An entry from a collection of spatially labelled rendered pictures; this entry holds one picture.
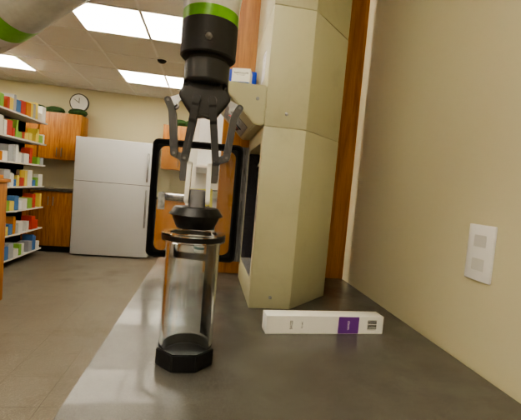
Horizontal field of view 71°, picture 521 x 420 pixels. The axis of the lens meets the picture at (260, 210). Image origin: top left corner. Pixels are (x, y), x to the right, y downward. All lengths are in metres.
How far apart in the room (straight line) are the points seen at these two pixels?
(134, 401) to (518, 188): 0.73
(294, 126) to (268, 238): 0.30
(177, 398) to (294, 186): 0.57
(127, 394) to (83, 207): 5.55
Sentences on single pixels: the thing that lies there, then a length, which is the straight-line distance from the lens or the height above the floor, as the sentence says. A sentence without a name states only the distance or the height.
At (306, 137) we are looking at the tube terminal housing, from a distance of 0.96.
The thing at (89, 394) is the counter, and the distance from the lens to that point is 0.62.
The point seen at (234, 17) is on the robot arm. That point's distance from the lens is 0.66.
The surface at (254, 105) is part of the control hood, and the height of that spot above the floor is 1.46.
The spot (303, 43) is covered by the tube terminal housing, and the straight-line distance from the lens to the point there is 1.01.
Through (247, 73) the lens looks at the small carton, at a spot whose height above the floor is 1.56.
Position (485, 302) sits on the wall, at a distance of 0.86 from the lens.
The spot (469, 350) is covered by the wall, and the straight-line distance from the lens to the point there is 0.91.
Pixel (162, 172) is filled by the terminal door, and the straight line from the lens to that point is 1.27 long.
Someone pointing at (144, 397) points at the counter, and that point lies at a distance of 0.61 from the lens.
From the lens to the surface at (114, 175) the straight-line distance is 5.96.
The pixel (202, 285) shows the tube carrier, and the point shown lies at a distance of 0.61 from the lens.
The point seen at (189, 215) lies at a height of 1.20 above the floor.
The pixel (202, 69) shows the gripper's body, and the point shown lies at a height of 1.43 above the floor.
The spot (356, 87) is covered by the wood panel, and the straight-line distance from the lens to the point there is 1.44.
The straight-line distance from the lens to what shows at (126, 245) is 6.00.
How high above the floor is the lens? 1.25
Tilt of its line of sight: 3 degrees down
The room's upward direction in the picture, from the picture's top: 5 degrees clockwise
